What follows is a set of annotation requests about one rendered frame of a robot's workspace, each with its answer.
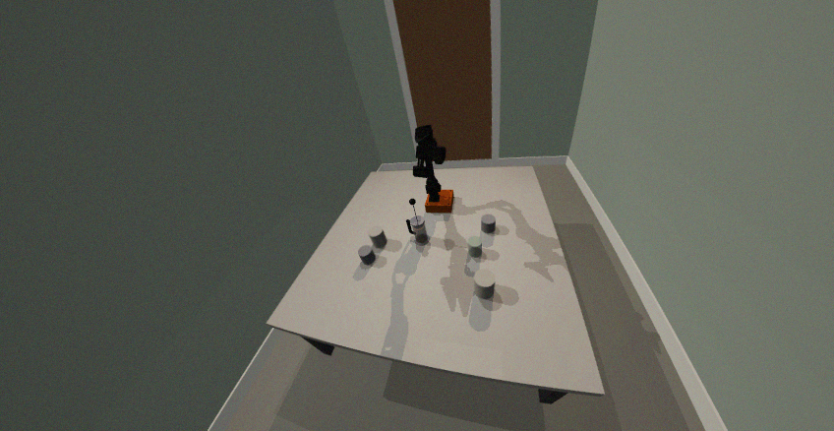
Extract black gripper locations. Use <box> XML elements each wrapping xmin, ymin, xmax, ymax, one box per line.
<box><xmin>413</xmin><ymin>128</ymin><xmax>433</xmax><ymax>178</ymax></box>

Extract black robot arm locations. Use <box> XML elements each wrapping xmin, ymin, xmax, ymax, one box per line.
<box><xmin>425</xmin><ymin>138</ymin><xmax>446</xmax><ymax>202</ymax></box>

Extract glass french press with black knob plunger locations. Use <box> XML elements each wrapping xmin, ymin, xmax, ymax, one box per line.
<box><xmin>406</xmin><ymin>199</ymin><xmax>430</xmax><ymax>246</ymax></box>

